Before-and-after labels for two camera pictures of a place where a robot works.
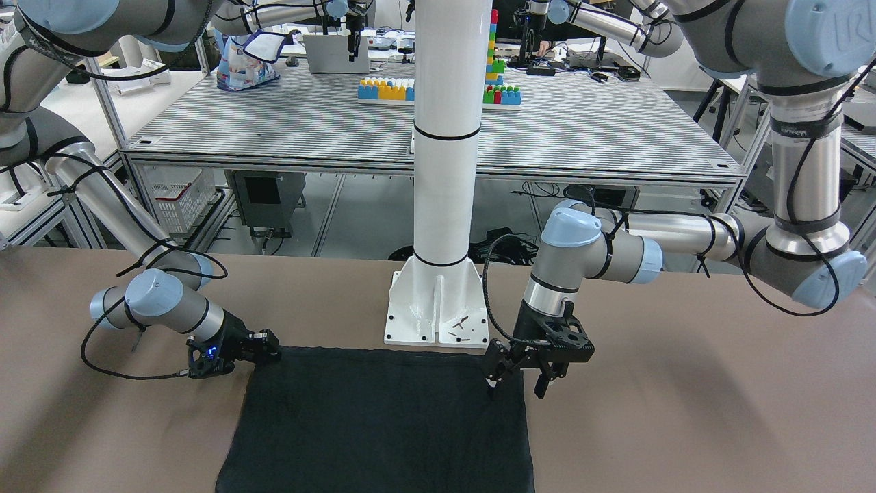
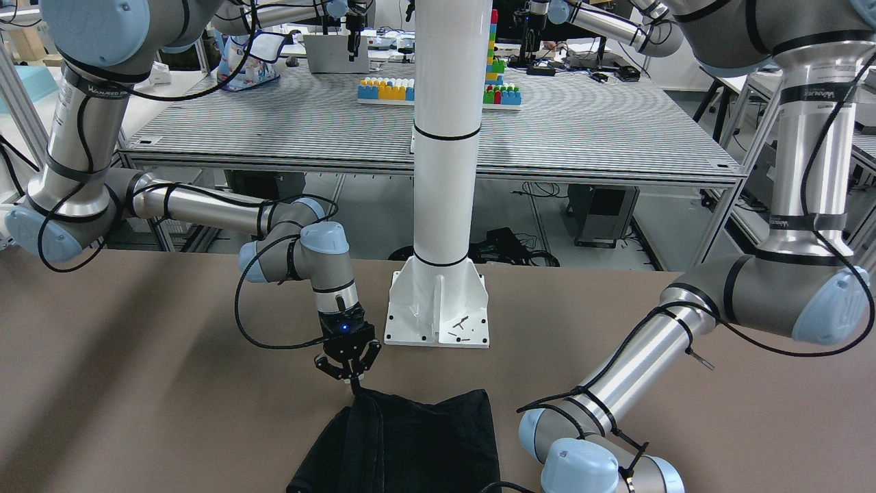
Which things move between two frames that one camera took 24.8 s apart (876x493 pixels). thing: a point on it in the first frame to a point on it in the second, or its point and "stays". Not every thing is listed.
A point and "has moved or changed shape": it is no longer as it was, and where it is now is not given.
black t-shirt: (371, 420) has moved or changed shape
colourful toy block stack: (496, 96) stays
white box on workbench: (329, 54) stays
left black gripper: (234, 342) to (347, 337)
